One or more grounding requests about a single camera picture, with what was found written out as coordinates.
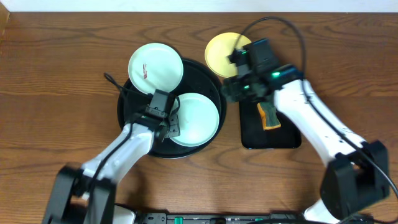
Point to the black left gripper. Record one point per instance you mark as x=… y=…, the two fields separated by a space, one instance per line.
x=173 y=129

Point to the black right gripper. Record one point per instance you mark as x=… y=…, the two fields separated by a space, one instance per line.
x=230 y=86

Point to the plain mint green plate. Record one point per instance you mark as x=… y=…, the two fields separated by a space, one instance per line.
x=198 y=119

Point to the orange green scrub sponge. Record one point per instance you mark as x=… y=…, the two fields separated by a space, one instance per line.
x=268 y=116

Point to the yellow plate with stain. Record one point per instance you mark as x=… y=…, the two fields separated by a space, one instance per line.
x=216 y=54

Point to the mint plate with red stain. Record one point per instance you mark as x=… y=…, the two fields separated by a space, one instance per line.
x=155 y=66

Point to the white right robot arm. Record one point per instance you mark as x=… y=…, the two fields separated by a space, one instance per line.
x=357 y=171

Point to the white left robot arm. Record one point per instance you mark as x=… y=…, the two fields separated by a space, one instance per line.
x=87 y=194

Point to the black rectangular tray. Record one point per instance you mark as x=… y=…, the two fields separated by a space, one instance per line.
x=254 y=137

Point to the round black tray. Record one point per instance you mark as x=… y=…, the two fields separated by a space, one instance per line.
x=197 y=78

